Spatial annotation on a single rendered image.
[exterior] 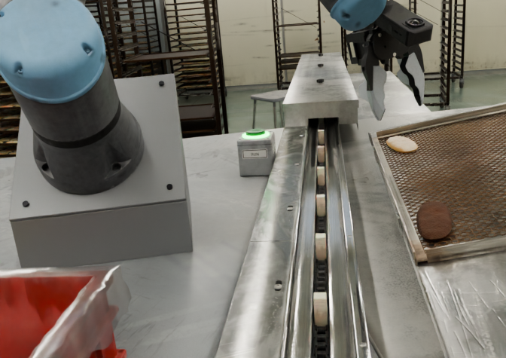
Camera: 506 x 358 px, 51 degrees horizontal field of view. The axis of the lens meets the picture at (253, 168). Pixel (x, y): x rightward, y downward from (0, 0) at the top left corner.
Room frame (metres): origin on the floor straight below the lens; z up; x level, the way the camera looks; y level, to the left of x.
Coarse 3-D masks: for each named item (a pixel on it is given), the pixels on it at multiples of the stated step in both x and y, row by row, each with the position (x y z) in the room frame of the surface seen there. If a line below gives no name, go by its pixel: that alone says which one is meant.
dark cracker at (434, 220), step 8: (424, 208) 0.57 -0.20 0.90; (432, 208) 0.56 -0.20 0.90; (440, 208) 0.56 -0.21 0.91; (448, 208) 0.57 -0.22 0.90; (416, 216) 0.57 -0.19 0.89; (424, 216) 0.55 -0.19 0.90; (432, 216) 0.54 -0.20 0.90; (440, 216) 0.54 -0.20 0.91; (448, 216) 0.54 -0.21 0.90; (416, 224) 0.55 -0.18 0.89; (424, 224) 0.53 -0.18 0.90; (432, 224) 0.52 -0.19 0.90; (440, 224) 0.52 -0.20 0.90; (448, 224) 0.52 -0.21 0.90; (424, 232) 0.52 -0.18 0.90; (432, 232) 0.51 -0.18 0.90; (440, 232) 0.51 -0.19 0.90; (448, 232) 0.51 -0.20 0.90; (432, 240) 0.50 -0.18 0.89
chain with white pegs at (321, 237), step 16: (320, 128) 1.28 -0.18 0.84; (320, 144) 1.14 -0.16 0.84; (320, 160) 1.00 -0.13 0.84; (320, 176) 0.86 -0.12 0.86; (320, 192) 0.83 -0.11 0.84; (320, 208) 0.72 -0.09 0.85; (320, 224) 0.70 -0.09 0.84; (320, 240) 0.59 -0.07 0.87; (320, 256) 0.59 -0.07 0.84; (320, 272) 0.56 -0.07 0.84; (320, 288) 0.52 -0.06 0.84; (320, 304) 0.45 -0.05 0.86; (320, 320) 0.45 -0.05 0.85; (320, 336) 0.43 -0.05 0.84; (320, 352) 0.41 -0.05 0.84
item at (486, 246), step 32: (416, 128) 0.95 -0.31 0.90; (448, 128) 0.91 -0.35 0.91; (480, 128) 0.86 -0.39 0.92; (384, 160) 0.81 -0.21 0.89; (416, 160) 0.78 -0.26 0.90; (448, 160) 0.74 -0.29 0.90; (480, 160) 0.71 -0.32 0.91; (480, 192) 0.60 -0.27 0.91; (480, 224) 0.52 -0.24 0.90; (416, 256) 0.48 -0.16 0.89; (448, 256) 0.46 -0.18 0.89
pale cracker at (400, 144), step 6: (390, 138) 0.91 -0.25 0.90; (396, 138) 0.89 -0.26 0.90; (402, 138) 0.88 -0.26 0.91; (408, 138) 0.88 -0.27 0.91; (390, 144) 0.88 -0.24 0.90; (396, 144) 0.86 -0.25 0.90; (402, 144) 0.85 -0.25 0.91; (408, 144) 0.84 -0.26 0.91; (414, 144) 0.84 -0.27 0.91; (396, 150) 0.85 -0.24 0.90; (402, 150) 0.83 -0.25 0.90; (408, 150) 0.82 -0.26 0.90; (414, 150) 0.82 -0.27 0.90
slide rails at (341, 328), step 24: (312, 120) 1.35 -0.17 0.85; (312, 144) 1.11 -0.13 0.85; (312, 168) 0.93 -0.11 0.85; (336, 168) 0.92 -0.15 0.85; (312, 192) 0.80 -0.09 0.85; (336, 192) 0.79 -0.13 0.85; (312, 216) 0.70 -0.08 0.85; (336, 216) 0.69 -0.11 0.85; (312, 240) 0.62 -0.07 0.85; (336, 240) 0.61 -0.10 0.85; (312, 264) 0.56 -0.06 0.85; (336, 264) 0.55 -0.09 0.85; (312, 288) 0.50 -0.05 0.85; (336, 288) 0.50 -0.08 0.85; (336, 312) 0.45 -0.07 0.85; (288, 336) 0.42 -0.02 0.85; (336, 336) 0.41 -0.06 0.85
